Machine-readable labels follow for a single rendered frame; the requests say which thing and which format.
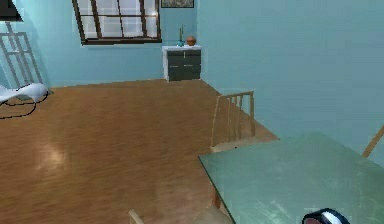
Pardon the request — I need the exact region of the black and white round object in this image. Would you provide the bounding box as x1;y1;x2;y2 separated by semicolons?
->
301;208;352;224

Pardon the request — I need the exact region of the green plant in teal pot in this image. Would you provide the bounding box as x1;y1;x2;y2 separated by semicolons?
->
176;24;186;48

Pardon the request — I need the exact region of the black wall television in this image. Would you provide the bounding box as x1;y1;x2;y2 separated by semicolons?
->
0;0;24;23

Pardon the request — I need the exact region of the green top dining table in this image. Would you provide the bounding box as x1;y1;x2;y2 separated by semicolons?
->
198;132;384;224

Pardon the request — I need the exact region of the light wooden slatted chair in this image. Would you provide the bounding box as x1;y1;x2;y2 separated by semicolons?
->
209;90;280;154
361;124;384;159

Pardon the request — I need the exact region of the white lounge chair black frame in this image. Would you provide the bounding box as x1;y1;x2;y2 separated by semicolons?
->
0;82;50;120

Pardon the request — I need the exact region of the white cabinet with dark drawers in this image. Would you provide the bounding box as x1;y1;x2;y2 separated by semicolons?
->
161;44;203;83

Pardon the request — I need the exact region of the dark brown framed window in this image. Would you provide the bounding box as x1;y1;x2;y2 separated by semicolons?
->
71;0;163;46

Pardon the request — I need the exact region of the dark framed wall picture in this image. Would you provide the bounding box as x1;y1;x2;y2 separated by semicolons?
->
160;0;195;9

